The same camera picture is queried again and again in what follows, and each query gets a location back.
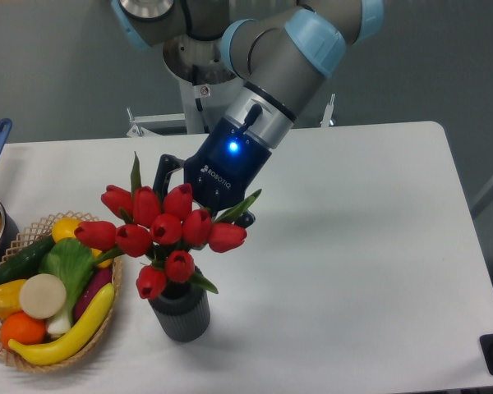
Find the white metal base frame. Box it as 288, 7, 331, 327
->
126, 93, 337, 138

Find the yellow bell pepper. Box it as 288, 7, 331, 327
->
0, 279, 27, 320

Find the red tulip bouquet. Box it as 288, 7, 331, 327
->
74, 159, 260, 300

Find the woven wicker basket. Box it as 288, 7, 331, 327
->
0, 211, 122, 373

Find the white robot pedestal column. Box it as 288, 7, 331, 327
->
162, 32, 247, 135

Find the purple eggplant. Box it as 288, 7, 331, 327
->
73, 268, 113, 323

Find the beige round bun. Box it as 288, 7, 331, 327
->
19, 273, 67, 319

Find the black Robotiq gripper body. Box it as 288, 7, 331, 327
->
183, 118, 271, 211

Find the green bok choy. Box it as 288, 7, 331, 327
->
39, 238, 94, 338

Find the green cucumber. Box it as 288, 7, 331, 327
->
0, 236, 55, 285

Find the orange fruit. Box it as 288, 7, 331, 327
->
0, 312, 46, 348

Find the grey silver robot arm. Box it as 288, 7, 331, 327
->
111, 1, 385, 227

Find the dark grey ribbed vase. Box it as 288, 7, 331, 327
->
149, 282, 210, 342

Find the yellow banana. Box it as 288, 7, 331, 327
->
8, 283, 115, 366

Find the yellow lemon squash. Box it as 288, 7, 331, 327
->
51, 217, 113, 268

